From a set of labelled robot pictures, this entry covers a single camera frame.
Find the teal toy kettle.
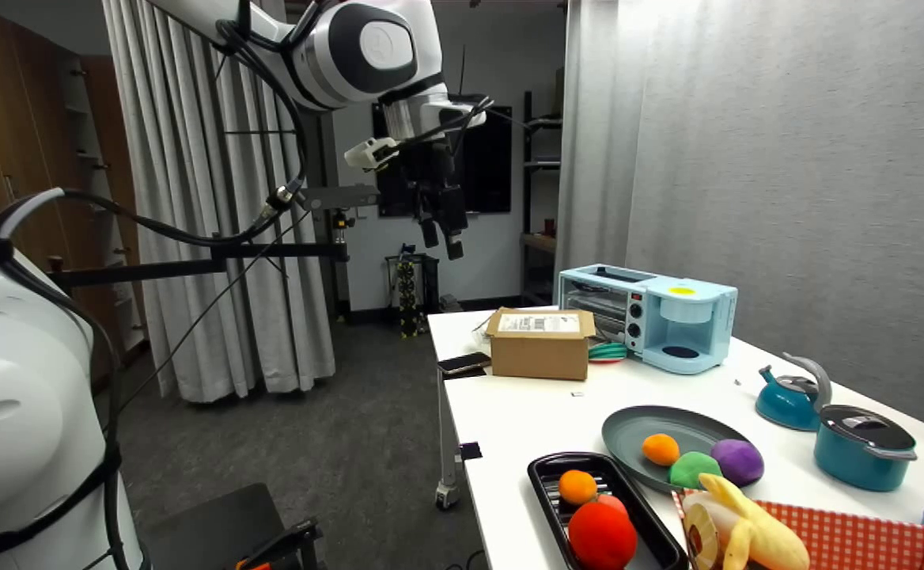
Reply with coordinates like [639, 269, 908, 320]
[757, 352, 833, 431]

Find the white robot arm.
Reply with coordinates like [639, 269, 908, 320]
[153, 0, 490, 260]

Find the light blue toy oven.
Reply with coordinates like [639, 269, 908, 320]
[557, 262, 737, 378]

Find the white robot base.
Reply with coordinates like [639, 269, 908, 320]
[0, 240, 146, 570]

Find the orange plush on plate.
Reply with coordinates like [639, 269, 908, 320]
[643, 434, 680, 467]

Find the cardboard box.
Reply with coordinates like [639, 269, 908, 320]
[486, 310, 596, 380]

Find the green plush ball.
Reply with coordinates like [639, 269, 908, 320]
[668, 452, 722, 489]

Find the red plush ball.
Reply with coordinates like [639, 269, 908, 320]
[569, 497, 639, 570]

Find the yellow plush toy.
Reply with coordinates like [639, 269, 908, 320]
[680, 472, 811, 570]

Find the purple plush ball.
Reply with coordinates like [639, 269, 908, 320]
[713, 441, 766, 485]

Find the grey curtain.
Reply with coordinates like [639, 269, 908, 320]
[101, 0, 336, 404]

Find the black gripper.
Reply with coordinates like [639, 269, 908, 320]
[376, 106, 484, 260]

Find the small orange plush ball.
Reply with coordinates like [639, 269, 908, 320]
[557, 468, 597, 504]

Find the red polka dot box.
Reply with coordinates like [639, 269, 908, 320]
[672, 495, 924, 570]

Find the teal toy pot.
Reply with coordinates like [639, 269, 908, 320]
[814, 404, 917, 491]

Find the black rectangular tray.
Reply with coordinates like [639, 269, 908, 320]
[524, 452, 688, 570]

